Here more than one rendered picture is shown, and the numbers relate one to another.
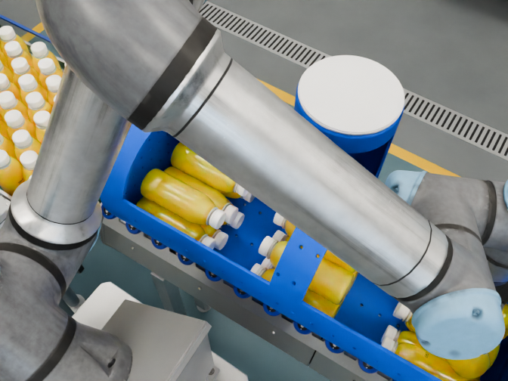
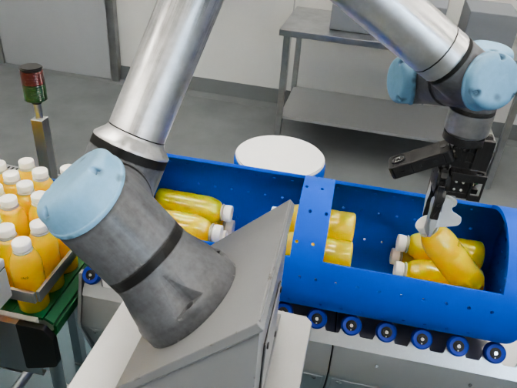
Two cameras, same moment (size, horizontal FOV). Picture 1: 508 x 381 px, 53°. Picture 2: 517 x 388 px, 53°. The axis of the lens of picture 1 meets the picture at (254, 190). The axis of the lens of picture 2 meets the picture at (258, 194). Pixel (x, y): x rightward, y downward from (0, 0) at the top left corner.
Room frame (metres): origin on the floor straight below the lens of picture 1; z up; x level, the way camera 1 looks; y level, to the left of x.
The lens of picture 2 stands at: (-0.36, 0.33, 1.79)
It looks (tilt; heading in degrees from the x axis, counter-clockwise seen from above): 33 degrees down; 338
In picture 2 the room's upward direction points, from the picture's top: 5 degrees clockwise
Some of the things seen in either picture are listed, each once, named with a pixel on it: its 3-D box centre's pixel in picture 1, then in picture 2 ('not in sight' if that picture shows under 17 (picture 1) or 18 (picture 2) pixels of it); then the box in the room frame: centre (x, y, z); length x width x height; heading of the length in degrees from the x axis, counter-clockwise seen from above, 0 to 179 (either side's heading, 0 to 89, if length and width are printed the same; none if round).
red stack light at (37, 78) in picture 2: not in sight; (32, 76); (1.20, 0.44, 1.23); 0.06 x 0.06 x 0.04
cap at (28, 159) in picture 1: (29, 159); (5, 230); (0.67, 0.51, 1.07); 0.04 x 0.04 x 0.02
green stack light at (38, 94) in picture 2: not in sight; (35, 91); (1.20, 0.44, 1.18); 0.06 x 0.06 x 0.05
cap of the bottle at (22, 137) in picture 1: (21, 137); not in sight; (0.73, 0.54, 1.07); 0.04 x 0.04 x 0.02
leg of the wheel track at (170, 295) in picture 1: (174, 307); not in sight; (0.60, 0.27, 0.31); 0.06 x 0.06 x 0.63; 60
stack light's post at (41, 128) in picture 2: not in sight; (63, 259); (1.20, 0.44, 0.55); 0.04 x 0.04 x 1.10; 60
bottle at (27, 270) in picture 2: not in sight; (28, 276); (0.61, 0.47, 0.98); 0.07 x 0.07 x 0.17
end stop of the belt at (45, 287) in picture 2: not in sight; (81, 242); (0.73, 0.36, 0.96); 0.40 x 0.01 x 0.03; 150
